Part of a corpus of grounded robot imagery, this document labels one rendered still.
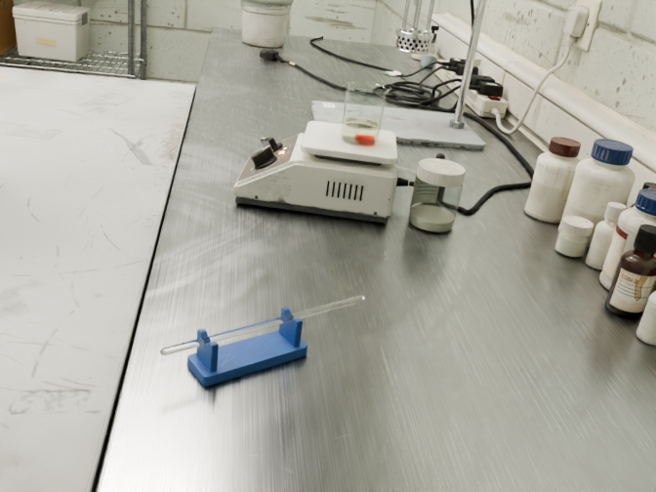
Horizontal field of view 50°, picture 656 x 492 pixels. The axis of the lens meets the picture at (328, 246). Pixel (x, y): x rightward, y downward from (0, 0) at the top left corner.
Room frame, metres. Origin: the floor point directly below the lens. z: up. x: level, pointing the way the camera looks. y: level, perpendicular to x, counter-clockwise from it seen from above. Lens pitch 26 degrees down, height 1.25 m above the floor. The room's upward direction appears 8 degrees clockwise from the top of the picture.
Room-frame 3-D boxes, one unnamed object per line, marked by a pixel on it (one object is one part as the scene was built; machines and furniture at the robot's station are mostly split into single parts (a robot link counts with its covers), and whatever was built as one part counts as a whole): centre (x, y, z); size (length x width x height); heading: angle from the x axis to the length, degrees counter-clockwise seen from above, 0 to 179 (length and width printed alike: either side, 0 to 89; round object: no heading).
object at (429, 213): (0.84, -0.13, 0.94); 0.06 x 0.06 x 0.08
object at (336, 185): (0.88, 0.02, 0.94); 0.22 x 0.13 x 0.08; 90
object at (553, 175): (0.92, -0.30, 0.95); 0.06 x 0.06 x 0.11
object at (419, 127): (1.28, -0.09, 0.91); 0.30 x 0.20 x 0.01; 99
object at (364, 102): (0.87, -0.02, 1.02); 0.06 x 0.05 x 0.08; 111
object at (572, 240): (0.81, -0.30, 0.92); 0.04 x 0.04 x 0.04
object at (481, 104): (1.63, -0.27, 0.92); 0.40 x 0.06 x 0.04; 9
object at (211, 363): (0.49, 0.05, 0.92); 0.10 x 0.03 x 0.04; 129
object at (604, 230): (0.78, -0.33, 0.94); 0.03 x 0.03 x 0.08
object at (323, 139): (0.88, -0.01, 0.98); 0.12 x 0.12 x 0.01; 0
